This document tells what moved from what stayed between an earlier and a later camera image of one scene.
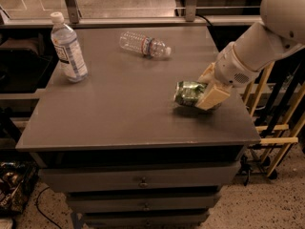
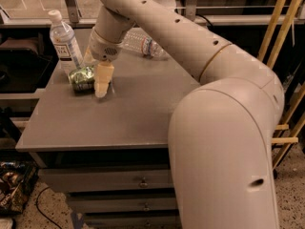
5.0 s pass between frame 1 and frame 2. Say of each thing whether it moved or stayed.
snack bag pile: stayed
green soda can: moved
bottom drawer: stayed
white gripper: moved
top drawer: stayed
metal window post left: stayed
